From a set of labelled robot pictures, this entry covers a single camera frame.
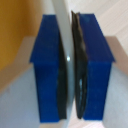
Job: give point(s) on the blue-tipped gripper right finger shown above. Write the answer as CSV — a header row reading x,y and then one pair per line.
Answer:
x,y
95,66

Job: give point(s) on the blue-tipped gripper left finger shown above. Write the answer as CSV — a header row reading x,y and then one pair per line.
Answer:
x,y
46,66

